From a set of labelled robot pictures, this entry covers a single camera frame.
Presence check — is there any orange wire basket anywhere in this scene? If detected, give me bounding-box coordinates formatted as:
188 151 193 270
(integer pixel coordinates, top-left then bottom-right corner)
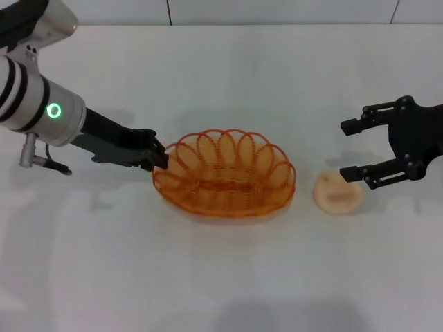
152 128 298 221

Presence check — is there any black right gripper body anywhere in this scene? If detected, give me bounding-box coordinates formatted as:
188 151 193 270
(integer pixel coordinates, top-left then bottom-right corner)
386 96 443 181

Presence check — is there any beige round bread bun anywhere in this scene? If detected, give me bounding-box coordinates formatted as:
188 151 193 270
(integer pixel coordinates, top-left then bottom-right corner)
312 169 365 216

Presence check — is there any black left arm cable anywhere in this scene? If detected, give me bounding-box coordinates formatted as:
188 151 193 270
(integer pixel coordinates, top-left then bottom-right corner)
33 143 73 176

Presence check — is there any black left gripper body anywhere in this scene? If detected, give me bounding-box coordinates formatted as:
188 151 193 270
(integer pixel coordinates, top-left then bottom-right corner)
71 107 134 167

